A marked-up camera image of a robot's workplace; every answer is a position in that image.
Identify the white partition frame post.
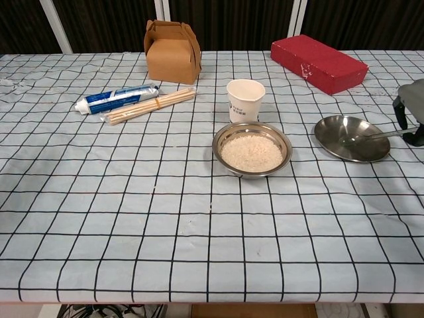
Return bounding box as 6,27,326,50
293,0,308,37
39,0,73,54
154,0,172,21

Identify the metal bowl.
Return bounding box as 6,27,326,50
212,121,293,180

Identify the small metal spoon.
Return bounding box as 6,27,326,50
338,129,411,148

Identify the flat red box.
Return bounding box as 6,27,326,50
270,34,370,96

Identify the wrapped wooden stick bundle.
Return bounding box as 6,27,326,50
101,86,197,126

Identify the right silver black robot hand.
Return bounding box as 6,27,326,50
392,78,424,147

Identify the light blue checked tablecloth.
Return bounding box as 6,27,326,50
0,49,424,304

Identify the black floor cable tangle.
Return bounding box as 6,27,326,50
59,303,166,318

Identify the shallow metal plate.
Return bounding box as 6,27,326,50
313,115,391,162

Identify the white raw rice heap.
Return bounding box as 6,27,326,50
221,134,284,173

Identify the white paper cup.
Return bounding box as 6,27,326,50
226,79,266,124

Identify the blue white toothpaste tube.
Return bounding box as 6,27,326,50
74,83,160,116

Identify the brown paper gable box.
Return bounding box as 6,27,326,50
143,19,203,85

